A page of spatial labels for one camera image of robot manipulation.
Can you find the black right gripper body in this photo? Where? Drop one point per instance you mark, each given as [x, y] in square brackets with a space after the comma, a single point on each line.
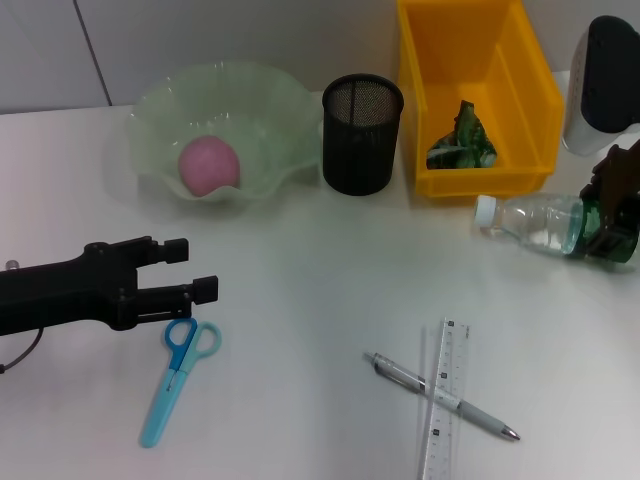
[620, 172]

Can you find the blue capped scissors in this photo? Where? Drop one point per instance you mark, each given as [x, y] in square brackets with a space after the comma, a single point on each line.
[160, 415]

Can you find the pink peach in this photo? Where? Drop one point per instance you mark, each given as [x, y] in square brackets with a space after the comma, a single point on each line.
[207, 165]

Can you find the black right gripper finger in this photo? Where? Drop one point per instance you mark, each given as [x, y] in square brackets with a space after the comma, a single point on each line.
[591, 191]
[617, 235]

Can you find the clear green-label water bottle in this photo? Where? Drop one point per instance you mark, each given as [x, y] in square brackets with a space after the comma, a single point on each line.
[530, 220]

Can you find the yellow plastic bin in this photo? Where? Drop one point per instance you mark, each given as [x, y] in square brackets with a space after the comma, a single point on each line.
[520, 90]

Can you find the clear plastic ruler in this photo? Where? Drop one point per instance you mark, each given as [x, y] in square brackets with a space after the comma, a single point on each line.
[442, 435]

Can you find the translucent green wavy fruit plate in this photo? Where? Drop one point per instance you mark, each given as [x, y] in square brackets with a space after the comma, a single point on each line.
[265, 125]

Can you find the black mesh pen holder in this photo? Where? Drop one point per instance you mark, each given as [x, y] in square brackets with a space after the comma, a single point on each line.
[357, 145]

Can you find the grey white ballpoint pen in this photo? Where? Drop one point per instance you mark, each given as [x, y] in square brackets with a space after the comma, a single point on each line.
[480, 415]

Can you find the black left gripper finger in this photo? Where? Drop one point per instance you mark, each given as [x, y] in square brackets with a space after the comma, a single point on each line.
[206, 290]
[176, 251]

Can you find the green plastic wrapper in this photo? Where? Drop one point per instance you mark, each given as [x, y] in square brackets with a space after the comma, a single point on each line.
[462, 150]

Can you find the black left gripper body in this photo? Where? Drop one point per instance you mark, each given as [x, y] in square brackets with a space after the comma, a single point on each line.
[60, 290]

